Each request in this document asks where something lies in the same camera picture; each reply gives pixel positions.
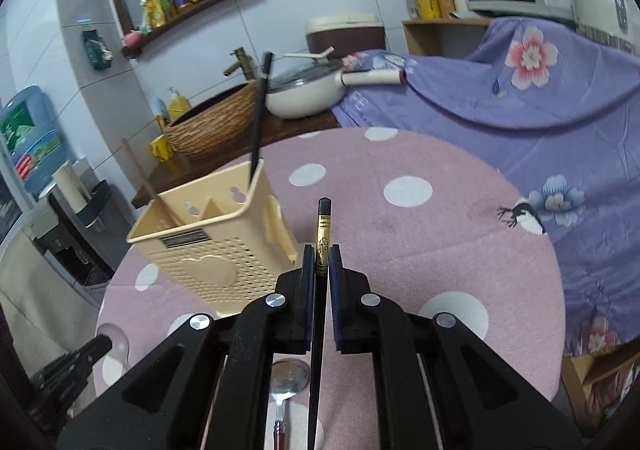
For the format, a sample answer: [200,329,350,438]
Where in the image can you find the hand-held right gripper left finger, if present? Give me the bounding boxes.
[56,244,317,450]

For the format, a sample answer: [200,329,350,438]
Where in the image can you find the light wooden cabinet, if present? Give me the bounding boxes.
[401,16,493,56]

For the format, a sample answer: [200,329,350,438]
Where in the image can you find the white pan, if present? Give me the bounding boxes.
[263,67,405,120]

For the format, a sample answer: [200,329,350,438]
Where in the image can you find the blue water jug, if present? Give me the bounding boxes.
[0,85,71,196]

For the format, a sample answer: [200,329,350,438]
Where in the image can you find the black chopstick with gold print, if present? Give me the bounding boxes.
[306,198,333,450]

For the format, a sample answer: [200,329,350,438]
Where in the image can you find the wooden furniture frame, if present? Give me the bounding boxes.
[560,340,640,436]

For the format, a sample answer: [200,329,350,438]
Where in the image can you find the purple floral cloth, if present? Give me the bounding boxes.
[330,15,640,361]

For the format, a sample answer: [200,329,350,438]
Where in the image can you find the wicker basin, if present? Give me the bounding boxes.
[163,82,263,161]

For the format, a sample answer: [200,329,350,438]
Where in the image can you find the metal spoon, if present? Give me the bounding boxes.
[97,323,131,366]
[269,359,311,450]

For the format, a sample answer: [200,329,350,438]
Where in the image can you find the yellow soap bottle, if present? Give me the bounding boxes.
[166,87,192,123]

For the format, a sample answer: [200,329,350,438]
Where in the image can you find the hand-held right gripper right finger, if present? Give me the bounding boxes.
[327,244,586,450]

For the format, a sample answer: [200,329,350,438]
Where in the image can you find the water dispenser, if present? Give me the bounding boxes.
[30,157,118,291]

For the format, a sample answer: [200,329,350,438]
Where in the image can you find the green wall packet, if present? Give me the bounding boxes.
[80,19,115,72]

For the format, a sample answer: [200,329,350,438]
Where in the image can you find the stack of paper cups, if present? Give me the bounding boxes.
[52,162,93,216]

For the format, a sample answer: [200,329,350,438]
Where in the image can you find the brown rice cooker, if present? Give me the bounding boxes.
[305,14,386,61]

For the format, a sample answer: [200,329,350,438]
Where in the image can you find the beige cover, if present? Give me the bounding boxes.
[0,230,103,381]

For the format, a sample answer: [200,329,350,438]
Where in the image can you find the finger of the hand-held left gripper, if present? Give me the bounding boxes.
[35,334,113,381]

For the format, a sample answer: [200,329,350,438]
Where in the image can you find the white electric kettle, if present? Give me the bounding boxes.
[571,0,638,53]

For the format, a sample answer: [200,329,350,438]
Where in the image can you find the yellow mug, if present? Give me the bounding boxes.
[150,134,176,162]

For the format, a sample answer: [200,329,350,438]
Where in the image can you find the brass faucet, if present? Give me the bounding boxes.
[222,47,257,81]

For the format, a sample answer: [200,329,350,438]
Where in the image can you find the cream plastic utensil holder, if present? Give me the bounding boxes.
[126,159,301,318]

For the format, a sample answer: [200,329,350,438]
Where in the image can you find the glass pan lid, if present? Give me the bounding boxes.
[267,47,346,93]

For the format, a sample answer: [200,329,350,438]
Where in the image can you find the dark wooden counter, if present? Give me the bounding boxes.
[131,107,341,208]

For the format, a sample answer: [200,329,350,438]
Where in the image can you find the brown wooden chopstick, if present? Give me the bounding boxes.
[121,139,171,221]

